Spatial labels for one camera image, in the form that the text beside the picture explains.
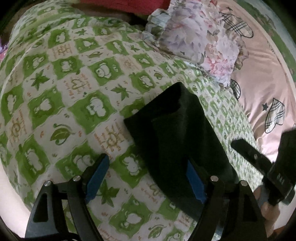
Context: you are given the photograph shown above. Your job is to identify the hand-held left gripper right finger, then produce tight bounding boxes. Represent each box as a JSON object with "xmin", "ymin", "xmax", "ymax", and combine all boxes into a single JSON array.
[{"xmin": 187, "ymin": 159, "xmax": 269, "ymax": 241}]

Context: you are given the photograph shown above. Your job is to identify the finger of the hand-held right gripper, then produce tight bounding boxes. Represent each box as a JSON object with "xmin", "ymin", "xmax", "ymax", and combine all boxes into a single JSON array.
[{"xmin": 231, "ymin": 138, "xmax": 274, "ymax": 178}]

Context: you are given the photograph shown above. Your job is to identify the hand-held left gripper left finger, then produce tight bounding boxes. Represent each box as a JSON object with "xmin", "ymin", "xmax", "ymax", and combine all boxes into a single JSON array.
[{"xmin": 25, "ymin": 153, "xmax": 110, "ymax": 241}]

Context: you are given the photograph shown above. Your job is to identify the black pants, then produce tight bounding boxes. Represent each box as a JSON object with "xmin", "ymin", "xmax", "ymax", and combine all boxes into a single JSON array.
[{"xmin": 124, "ymin": 82, "xmax": 240, "ymax": 222}]

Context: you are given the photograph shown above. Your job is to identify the person's right hand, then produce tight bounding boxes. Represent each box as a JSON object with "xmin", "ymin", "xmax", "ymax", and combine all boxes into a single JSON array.
[{"xmin": 254, "ymin": 184, "xmax": 281, "ymax": 233}]

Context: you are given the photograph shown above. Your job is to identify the pink quilt with plaid hearts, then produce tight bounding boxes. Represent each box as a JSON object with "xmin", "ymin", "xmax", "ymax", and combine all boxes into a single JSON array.
[{"xmin": 208, "ymin": 0, "xmax": 296, "ymax": 163}]

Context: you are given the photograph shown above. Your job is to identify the green checked printed blanket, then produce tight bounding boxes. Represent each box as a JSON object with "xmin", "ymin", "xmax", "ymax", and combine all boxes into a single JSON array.
[{"xmin": 0, "ymin": 0, "xmax": 263, "ymax": 241}]

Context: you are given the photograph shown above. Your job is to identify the floral ruffled pillow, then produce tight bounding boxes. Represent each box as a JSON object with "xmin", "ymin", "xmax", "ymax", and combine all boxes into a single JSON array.
[{"xmin": 141, "ymin": 0, "xmax": 250, "ymax": 88}]

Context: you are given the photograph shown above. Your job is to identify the purple printed cloth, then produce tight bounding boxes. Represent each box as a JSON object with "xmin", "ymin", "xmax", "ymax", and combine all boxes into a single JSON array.
[{"xmin": 0, "ymin": 38, "xmax": 10, "ymax": 57}]

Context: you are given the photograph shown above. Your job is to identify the red cloth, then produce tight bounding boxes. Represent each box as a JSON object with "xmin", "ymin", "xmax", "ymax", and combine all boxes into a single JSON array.
[{"xmin": 79, "ymin": 0, "xmax": 172, "ymax": 16}]

